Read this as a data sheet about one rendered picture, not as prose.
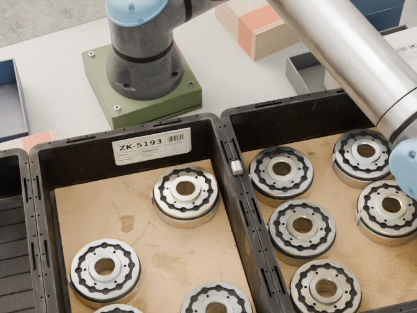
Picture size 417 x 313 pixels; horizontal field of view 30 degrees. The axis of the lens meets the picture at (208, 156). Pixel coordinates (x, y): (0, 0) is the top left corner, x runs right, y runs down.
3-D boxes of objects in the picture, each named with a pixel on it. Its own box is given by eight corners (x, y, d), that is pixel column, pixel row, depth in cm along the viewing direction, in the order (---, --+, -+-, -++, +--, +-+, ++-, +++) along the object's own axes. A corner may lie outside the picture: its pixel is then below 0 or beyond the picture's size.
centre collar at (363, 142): (345, 143, 128) (346, 141, 127) (374, 138, 128) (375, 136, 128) (356, 167, 125) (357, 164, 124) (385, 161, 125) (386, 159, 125)
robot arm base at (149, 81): (98, 53, 155) (92, 16, 147) (171, 36, 158) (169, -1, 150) (116, 108, 147) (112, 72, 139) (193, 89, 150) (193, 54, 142)
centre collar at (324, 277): (305, 276, 112) (305, 274, 112) (339, 272, 113) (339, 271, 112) (312, 307, 109) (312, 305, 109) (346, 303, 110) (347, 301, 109)
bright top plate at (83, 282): (63, 253, 116) (62, 251, 115) (128, 231, 118) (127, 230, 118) (81, 310, 110) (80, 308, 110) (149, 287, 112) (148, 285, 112)
